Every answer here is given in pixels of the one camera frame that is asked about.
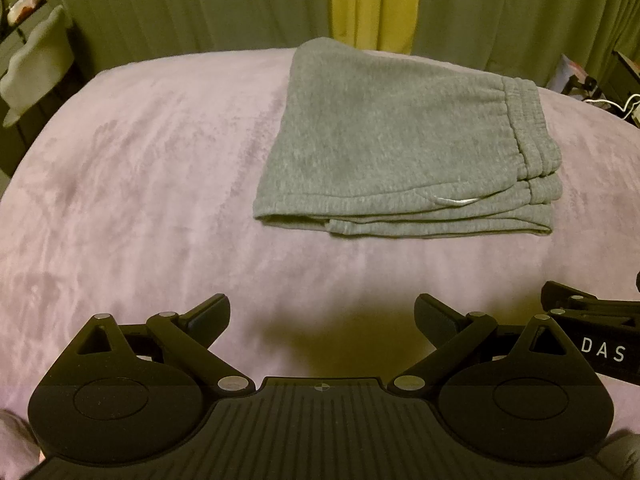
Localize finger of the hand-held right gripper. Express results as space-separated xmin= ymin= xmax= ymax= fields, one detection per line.
xmin=541 ymin=281 xmax=640 ymax=314
xmin=547 ymin=308 xmax=635 ymax=330

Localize yellow curtain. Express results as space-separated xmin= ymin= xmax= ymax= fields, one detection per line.
xmin=327 ymin=0 xmax=422 ymax=57

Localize grey-green curtain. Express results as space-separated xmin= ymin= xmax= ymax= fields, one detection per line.
xmin=35 ymin=0 xmax=335 ymax=72
xmin=412 ymin=0 xmax=640 ymax=92

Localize white cable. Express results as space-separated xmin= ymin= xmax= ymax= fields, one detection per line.
xmin=584 ymin=93 xmax=640 ymax=122

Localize grey pants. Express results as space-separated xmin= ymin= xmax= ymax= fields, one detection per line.
xmin=252 ymin=37 xmax=563 ymax=238

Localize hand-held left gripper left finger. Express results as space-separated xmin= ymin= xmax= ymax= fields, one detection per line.
xmin=75 ymin=293 xmax=254 ymax=396

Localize pale grey draped cloth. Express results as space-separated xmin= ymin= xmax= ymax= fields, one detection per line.
xmin=0 ymin=4 xmax=75 ymax=128

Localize dark nightstand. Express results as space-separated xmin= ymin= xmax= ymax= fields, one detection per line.
xmin=611 ymin=49 xmax=640 ymax=128

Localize purple plush blanket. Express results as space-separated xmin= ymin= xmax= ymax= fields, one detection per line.
xmin=0 ymin=47 xmax=640 ymax=466

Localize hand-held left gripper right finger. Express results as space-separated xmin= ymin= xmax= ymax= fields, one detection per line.
xmin=390 ymin=293 xmax=572 ymax=395

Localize colourful printed box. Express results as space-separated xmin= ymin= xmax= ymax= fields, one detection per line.
xmin=554 ymin=53 xmax=589 ymax=93

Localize small brown figurine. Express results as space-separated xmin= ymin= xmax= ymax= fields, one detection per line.
xmin=7 ymin=0 xmax=42 ymax=25

